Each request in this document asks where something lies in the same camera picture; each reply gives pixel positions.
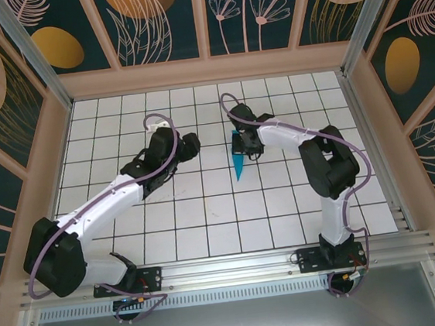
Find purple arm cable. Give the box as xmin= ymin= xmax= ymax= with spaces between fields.
xmin=218 ymin=78 xmax=385 ymax=310
xmin=11 ymin=111 xmax=200 ymax=326

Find blue paper sheet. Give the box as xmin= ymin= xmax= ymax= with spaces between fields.
xmin=226 ymin=127 xmax=252 ymax=184

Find aluminium corner post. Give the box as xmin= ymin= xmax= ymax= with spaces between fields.
xmin=0 ymin=0 xmax=75 ymax=117
xmin=332 ymin=0 xmax=415 ymax=79

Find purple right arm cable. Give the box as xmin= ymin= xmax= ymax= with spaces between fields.
xmin=218 ymin=78 xmax=385 ymax=310

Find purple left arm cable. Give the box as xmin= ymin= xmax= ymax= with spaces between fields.
xmin=11 ymin=111 xmax=200 ymax=326

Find aluminium table side rail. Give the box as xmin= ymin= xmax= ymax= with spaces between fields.
xmin=338 ymin=68 xmax=415 ymax=237

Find slotted metal cable tray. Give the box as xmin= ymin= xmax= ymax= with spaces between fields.
xmin=37 ymin=277 xmax=333 ymax=323

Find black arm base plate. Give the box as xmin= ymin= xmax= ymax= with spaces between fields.
xmin=295 ymin=240 xmax=368 ymax=274
xmin=91 ymin=265 xmax=166 ymax=300

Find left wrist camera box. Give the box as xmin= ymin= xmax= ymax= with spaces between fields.
xmin=146 ymin=120 xmax=171 ymax=136

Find grey metal sheet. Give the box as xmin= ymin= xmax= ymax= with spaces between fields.
xmin=6 ymin=260 xmax=435 ymax=326

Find wall panel orange circle leaves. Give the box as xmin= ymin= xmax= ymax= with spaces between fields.
xmin=89 ymin=0 xmax=203 ymax=72

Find wall panel oval and feather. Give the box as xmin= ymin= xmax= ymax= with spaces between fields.
xmin=355 ymin=0 xmax=435 ymax=131

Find wall panel with orange oval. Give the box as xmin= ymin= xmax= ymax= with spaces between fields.
xmin=2 ymin=0 xmax=118 ymax=81

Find wall panel with pink flowers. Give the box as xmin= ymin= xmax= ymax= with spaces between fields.
xmin=202 ymin=0 xmax=307 ymax=60

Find long aluminium mounting rail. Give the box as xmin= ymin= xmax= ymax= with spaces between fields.
xmin=17 ymin=228 xmax=435 ymax=309

